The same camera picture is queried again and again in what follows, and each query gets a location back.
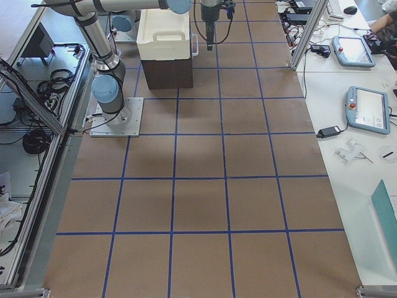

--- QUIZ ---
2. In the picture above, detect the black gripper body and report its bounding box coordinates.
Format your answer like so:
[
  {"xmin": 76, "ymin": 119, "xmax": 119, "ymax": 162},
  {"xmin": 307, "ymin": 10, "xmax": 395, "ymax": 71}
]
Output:
[{"xmin": 200, "ymin": 4, "xmax": 221, "ymax": 22}]

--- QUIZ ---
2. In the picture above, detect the white drawer handle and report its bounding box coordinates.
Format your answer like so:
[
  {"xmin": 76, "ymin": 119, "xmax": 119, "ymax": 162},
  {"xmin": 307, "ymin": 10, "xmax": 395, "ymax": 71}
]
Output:
[{"xmin": 191, "ymin": 33, "xmax": 199, "ymax": 56}]

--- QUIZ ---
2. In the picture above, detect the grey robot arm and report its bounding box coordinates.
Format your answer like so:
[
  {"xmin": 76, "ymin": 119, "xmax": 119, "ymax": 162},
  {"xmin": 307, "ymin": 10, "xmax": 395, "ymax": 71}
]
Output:
[
  {"xmin": 32, "ymin": 0, "xmax": 192, "ymax": 124},
  {"xmin": 111, "ymin": 10, "xmax": 141, "ymax": 35}
]

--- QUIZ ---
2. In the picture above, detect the white plastic tray box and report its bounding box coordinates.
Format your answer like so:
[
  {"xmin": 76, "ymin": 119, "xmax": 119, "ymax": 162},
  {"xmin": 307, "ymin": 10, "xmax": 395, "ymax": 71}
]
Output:
[{"xmin": 136, "ymin": 9, "xmax": 190, "ymax": 61}]

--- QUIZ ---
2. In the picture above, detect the black computer mouse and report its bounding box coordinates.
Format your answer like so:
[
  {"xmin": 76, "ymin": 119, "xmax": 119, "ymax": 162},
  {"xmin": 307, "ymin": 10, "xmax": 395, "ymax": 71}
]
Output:
[{"xmin": 343, "ymin": 6, "xmax": 358, "ymax": 15}]

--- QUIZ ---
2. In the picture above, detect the blue teach pendant far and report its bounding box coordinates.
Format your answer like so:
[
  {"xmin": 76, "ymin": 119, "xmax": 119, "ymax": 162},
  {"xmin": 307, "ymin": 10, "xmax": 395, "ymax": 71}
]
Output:
[{"xmin": 332, "ymin": 36, "xmax": 376, "ymax": 68}]

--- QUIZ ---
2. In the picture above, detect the blue teach pendant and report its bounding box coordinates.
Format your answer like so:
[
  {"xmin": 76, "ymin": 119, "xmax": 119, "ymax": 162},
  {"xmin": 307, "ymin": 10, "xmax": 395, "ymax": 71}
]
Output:
[
  {"xmin": 346, "ymin": 86, "xmax": 390, "ymax": 135},
  {"xmin": 332, "ymin": 36, "xmax": 376, "ymax": 68}
]

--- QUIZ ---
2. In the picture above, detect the black power adapter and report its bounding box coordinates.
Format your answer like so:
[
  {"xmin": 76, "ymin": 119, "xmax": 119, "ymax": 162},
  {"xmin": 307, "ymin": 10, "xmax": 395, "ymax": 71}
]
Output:
[{"xmin": 316, "ymin": 125, "xmax": 341, "ymax": 138}]

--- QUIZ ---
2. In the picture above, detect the blue teach pendant near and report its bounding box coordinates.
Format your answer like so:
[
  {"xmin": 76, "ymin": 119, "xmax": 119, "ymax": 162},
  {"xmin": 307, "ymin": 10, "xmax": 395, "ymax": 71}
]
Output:
[{"xmin": 346, "ymin": 86, "xmax": 390, "ymax": 135}]

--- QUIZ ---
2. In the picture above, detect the teal laptop lid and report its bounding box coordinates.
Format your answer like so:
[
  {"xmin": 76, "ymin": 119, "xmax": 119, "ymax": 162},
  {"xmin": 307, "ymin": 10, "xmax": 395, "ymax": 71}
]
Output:
[{"xmin": 371, "ymin": 179, "xmax": 396, "ymax": 241}]

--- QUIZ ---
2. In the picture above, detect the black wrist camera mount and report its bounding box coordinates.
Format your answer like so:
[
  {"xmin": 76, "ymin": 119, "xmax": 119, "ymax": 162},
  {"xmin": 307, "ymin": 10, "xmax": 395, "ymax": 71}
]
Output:
[{"xmin": 222, "ymin": 0, "xmax": 236, "ymax": 20}]

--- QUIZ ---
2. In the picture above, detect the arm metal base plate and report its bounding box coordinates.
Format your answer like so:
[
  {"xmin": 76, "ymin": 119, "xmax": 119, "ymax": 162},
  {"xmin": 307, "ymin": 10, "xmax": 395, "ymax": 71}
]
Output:
[
  {"xmin": 115, "ymin": 29, "xmax": 138, "ymax": 43},
  {"xmin": 89, "ymin": 97, "xmax": 144, "ymax": 137}
]

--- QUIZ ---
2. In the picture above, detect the aluminium frame post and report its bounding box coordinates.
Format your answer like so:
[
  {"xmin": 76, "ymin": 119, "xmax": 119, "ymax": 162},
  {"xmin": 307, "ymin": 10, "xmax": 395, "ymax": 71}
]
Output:
[{"xmin": 290, "ymin": 0, "xmax": 327, "ymax": 71}]

